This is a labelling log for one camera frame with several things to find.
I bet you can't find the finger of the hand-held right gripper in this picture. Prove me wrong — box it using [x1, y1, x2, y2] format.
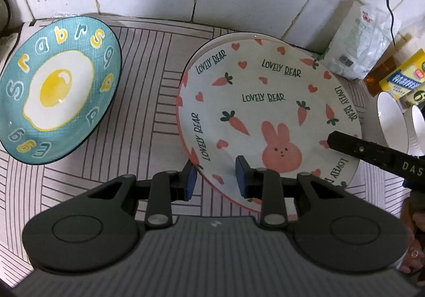
[327, 131, 406, 182]

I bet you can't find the person's right hand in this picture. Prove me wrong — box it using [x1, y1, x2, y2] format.
[399, 191, 425, 282]

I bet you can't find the teal fried egg plate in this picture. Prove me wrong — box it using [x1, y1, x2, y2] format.
[0, 16, 123, 165]

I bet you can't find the white plastic bag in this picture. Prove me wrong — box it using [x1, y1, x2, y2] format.
[323, 2, 401, 81]

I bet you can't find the white bunny carrot plate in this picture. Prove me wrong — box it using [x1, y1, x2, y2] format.
[177, 39, 363, 214]

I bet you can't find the yellow label cooking wine bottle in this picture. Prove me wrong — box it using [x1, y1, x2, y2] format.
[363, 48, 425, 109]

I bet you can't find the dark round object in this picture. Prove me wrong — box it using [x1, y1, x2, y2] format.
[0, 0, 11, 36]

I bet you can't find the pink rim plate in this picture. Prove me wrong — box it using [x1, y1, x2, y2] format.
[175, 34, 333, 218]

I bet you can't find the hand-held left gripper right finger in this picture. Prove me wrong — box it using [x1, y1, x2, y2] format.
[235, 155, 352, 231]

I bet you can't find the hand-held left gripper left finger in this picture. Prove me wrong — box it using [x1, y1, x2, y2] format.
[87, 159, 200, 228]

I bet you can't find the white bowl black rim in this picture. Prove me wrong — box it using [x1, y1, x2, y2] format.
[376, 91, 410, 149]
[407, 105, 425, 156]

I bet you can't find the striped counter mat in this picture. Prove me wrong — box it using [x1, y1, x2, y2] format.
[0, 16, 409, 271]

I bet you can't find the green label vinegar bottle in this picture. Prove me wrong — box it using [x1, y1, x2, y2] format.
[398, 16, 425, 109]

